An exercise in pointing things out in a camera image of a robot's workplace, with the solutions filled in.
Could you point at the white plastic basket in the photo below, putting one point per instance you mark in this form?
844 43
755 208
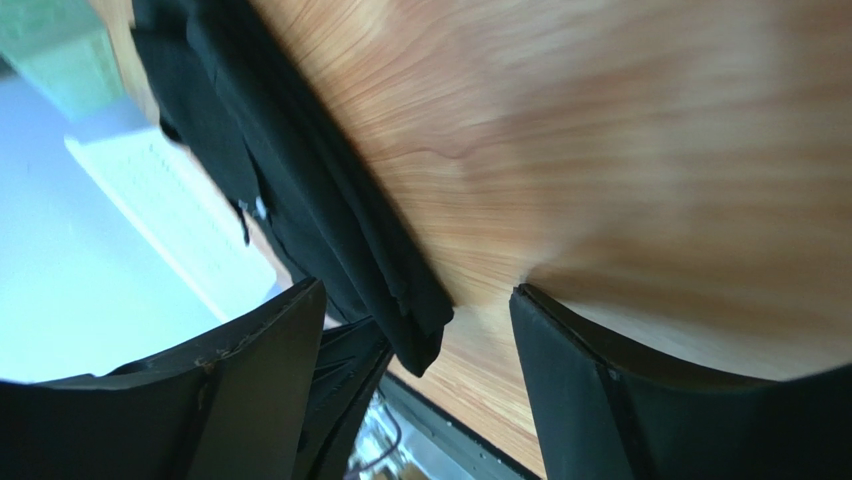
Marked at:
166 197

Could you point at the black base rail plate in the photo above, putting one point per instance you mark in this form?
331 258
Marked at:
475 455

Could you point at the black long sleeve shirt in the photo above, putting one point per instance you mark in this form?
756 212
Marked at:
227 91

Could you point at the green file organizer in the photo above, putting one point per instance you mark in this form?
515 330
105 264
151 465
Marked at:
63 50

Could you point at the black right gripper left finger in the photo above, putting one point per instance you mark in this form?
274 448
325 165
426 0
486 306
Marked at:
227 404

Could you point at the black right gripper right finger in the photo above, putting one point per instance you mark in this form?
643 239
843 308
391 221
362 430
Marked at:
608 407

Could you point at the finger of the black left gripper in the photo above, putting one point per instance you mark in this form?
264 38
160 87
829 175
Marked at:
352 359

